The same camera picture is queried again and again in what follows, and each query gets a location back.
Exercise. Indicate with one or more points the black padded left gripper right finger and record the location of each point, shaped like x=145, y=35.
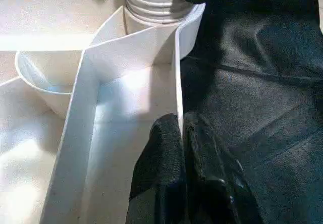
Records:
x=214, y=188

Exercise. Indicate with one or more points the white plastic table top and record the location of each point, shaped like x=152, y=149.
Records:
x=113, y=87

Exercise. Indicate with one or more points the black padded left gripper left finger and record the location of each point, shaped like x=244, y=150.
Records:
x=161, y=173

